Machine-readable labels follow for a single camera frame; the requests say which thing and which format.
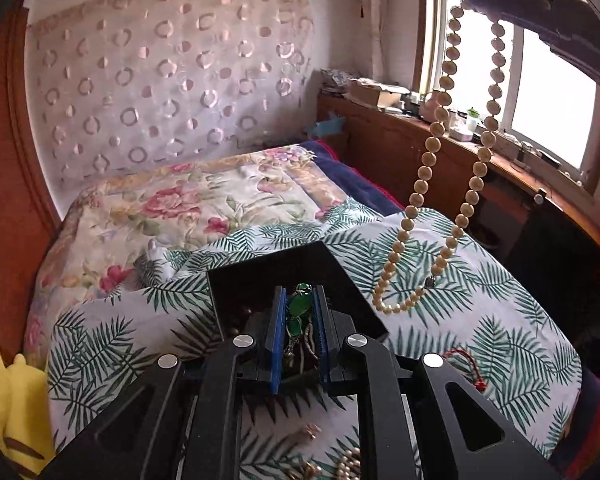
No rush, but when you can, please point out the black jewelry box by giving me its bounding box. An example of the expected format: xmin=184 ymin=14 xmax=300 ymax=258
xmin=205 ymin=240 xmax=390 ymax=343

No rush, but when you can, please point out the navy blanket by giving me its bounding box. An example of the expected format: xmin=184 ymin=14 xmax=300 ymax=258
xmin=300 ymin=140 xmax=406 ymax=216

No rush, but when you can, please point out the cardboard box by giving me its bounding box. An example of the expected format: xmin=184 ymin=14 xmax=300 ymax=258
xmin=347 ymin=80 xmax=411 ymax=108

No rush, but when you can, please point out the wooden cabinet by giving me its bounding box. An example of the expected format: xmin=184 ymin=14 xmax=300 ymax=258
xmin=316 ymin=92 xmax=600 ymax=271

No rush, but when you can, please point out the red string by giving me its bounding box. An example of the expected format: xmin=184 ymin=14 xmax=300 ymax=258
xmin=442 ymin=349 xmax=486 ymax=391

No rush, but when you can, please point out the green jade necklace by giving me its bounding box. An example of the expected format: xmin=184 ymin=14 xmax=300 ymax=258
xmin=285 ymin=282 xmax=321 ymax=376

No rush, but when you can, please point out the blue paper bag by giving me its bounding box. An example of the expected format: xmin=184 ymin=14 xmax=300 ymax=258
xmin=307 ymin=112 xmax=348 ymax=141

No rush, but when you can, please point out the cream pearl necklace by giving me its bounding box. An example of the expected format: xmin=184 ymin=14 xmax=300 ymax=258
xmin=371 ymin=5 xmax=508 ymax=317

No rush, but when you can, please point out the window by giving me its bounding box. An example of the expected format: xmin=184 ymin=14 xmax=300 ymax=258
xmin=412 ymin=0 xmax=600 ymax=196

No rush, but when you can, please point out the yellow plush toy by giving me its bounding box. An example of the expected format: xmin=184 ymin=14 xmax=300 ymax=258
xmin=0 ymin=335 xmax=56 ymax=480

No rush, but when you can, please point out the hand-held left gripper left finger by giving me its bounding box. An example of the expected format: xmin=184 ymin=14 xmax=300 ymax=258
xmin=40 ymin=285 xmax=288 ymax=480

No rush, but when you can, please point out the circle print curtain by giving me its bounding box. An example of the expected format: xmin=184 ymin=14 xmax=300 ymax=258
xmin=25 ymin=0 xmax=316 ymax=196

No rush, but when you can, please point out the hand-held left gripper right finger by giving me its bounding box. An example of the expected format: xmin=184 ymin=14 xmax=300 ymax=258
xmin=312 ymin=285 xmax=561 ymax=480

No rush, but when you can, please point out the white jug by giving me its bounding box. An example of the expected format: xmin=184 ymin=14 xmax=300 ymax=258
xmin=424 ymin=91 xmax=451 ymax=123

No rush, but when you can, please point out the small pearl strand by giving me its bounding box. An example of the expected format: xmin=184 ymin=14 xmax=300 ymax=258
xmin=330 ymin=447 xmax=366 ymax=480

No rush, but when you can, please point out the floral quilt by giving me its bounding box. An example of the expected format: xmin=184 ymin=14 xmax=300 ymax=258
xmin=22 ymin=145 xmax=381 ymax=361

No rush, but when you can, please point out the leaf print sheet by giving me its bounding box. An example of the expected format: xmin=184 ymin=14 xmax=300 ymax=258
xmin=47 ymin=207 xmax=583 ymax=480

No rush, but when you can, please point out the patterned cloth pile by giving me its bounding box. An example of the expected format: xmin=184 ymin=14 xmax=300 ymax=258
xmin=320 ymin=67 xmax=361 ymax=93

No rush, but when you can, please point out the wooden wardrobe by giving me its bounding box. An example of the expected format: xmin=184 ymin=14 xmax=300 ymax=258
xmin=0 ymin=5 xmax=61 ymax=356

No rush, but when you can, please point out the light window drape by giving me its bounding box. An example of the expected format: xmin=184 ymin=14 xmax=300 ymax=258
xmin=350 ymin=0 xmax=421 ymax=81

